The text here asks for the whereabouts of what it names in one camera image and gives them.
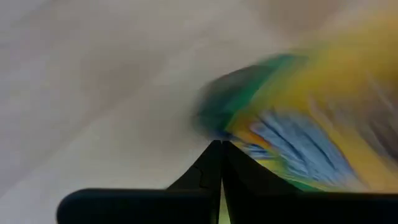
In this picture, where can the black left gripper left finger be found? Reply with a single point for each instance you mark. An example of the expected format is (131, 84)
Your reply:
(192, 205)

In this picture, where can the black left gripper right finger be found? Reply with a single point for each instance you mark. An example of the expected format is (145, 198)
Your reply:
(280, 208)

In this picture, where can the crayon box with blue print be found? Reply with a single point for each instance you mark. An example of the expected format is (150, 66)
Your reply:
(295, 140)

